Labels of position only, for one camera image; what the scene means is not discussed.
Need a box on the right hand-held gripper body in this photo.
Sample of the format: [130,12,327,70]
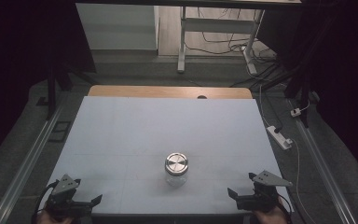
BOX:
[236,170,294,214]

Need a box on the black rectangular floor frame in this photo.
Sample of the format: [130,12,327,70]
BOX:
[48,120,73,144]

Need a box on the grey partition panel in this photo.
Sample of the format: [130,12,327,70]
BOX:
[75,3,160,51]

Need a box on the person's right hand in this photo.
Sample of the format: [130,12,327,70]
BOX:
[253,199,291,224]

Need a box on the white desk frame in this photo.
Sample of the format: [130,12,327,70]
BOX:
[176,6,266,76]

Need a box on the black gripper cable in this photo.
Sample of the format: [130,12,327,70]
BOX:
[276,195,295,224]
[31,179,60,224]

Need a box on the black curtain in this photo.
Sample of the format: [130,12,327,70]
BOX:
[257,0,358,188]
[0,0,97,169]

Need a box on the silver metal jar lid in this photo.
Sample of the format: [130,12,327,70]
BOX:
[164,152,189,177]

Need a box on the tangle of black floor cables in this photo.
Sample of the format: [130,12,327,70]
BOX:
[185,7,282,89]

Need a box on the black metal stand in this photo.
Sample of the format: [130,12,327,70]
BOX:
[283,71,312,129]
[45,63,97,121]

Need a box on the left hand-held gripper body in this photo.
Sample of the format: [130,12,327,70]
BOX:
[45,174,93,218]

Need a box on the white cable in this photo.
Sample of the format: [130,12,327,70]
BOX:
[258,83,319,224]

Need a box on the white power strip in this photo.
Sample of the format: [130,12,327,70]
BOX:
[266,125,294,151]

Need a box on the aluminium floor rail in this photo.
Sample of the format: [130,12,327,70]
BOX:
[287,99,358,224]
[0,102,64,224]

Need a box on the white table mat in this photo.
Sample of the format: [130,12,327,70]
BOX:
[34,95,295,216]

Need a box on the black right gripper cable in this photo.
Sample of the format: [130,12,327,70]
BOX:
[276,195,295,224]

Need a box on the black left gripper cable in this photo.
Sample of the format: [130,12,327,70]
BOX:
[31,179,60,224]

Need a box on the clear glass jar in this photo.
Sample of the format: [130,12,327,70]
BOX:
[165,169,188,188]

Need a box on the person's left hand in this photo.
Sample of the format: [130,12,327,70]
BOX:
[35,209,76,224]

